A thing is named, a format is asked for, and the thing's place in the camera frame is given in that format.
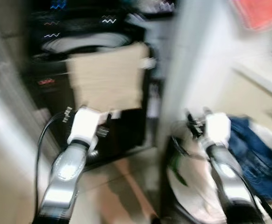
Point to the red cloth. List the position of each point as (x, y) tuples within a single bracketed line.
[(262, 11)]

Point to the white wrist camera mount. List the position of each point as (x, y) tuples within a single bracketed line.
[(218, 128), (84, 123)]

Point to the blue denim jeans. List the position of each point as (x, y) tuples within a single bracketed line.
[(257, 158)]

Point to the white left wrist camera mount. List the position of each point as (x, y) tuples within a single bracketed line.
[(84, 123)]

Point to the beige cloth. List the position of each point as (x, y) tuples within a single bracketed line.
[(108, 74)]

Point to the white laundry basket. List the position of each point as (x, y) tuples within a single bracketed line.
[(187, 182)]

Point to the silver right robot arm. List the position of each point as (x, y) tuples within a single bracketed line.
[(227, 177)]

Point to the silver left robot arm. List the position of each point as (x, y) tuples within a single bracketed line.
[(68, 172)]

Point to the black top-load washing machine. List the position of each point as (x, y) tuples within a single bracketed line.
[(52, 93)]

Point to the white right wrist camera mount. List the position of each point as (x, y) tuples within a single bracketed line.
[(218, 128)]

